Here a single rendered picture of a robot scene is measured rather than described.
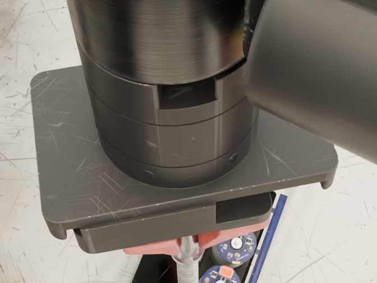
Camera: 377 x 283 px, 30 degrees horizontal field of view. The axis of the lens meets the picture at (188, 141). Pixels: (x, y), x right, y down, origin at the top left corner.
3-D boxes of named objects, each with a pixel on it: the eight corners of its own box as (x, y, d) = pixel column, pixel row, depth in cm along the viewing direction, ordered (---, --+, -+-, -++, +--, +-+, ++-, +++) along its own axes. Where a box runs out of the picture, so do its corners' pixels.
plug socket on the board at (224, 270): (216, 278, 43) (217, 277, 42) (221, 265, 43) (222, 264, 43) (228, 283, 43) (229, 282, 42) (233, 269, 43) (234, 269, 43)
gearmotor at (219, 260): (205, 261, 48) (211, 254, 43) (217, 228, 49) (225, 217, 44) (238, 274, 48) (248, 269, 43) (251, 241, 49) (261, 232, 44)
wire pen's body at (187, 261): (199, 266, 38) (197, 156, 29) (206, 293, 37) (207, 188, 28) (170, 273, 38) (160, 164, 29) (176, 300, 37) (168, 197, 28)
